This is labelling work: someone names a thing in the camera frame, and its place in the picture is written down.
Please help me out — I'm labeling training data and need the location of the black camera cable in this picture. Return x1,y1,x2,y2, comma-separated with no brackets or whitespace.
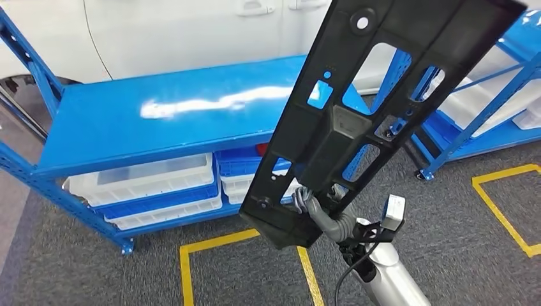
334,240,382,306

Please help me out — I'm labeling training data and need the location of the black camera bracket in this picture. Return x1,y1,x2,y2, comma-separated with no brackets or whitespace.
337,221,396,254

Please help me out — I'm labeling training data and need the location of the white car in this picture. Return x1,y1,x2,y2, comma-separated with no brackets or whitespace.
0,0,401,102

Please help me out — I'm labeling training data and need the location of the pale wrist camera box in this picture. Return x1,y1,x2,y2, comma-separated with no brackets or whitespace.
382,194,407,233

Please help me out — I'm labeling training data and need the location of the black plastic frame part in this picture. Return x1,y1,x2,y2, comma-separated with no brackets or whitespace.
239,0,530,251

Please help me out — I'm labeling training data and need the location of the large white plastic crate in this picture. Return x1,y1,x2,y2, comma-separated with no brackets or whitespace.
422,43,541,138

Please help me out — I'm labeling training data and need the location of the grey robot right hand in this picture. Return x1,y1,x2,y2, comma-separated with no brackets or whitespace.
292,184,348,232

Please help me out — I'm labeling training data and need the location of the blue metal shelf rack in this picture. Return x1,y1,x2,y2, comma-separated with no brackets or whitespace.
411,8,541,183
0,6,443,257

